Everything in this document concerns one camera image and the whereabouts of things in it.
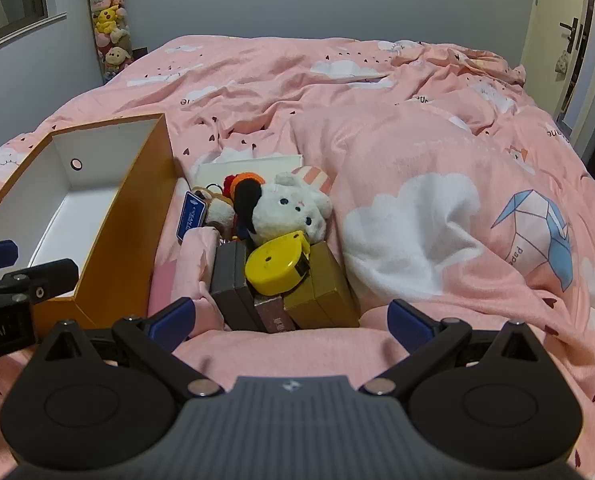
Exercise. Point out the hanging door charm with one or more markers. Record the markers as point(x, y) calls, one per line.
point(561, 65)

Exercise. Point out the pink cylinder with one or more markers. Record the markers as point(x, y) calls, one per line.
point(163, 285)

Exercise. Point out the white box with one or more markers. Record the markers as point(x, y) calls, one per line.
point(257, 165)

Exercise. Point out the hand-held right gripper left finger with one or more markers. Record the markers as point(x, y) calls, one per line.
point(171, 319)

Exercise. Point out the orange crochet ball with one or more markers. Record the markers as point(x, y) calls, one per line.
point(250, 179)

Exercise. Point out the gold box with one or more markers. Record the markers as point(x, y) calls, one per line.
point(322, 295)

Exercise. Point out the pink cloud print blanket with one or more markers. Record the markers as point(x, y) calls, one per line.
point(327, 110)

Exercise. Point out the pink cloth pouch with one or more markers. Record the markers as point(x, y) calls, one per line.
point(195, 260)

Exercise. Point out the white dog plush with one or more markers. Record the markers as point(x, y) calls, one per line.
point(287, 210)

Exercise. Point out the small black object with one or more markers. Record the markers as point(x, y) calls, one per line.
point(140, 53)

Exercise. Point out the blue card tag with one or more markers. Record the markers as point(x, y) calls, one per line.
point(190, 217)

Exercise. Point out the dark grey box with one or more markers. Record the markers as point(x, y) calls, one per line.
point(230, 280)

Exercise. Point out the stuffed toys on floor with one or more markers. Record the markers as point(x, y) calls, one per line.
point(108, 20)

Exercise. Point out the orange cardboard box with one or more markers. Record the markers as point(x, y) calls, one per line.
point(122, 240)

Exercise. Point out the yellow tape measure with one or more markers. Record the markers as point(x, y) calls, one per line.
point(272, 265)

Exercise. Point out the starry card box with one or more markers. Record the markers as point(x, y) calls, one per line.
point(275, 315)

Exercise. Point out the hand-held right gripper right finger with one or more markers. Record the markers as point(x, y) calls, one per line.
point(406, 322)

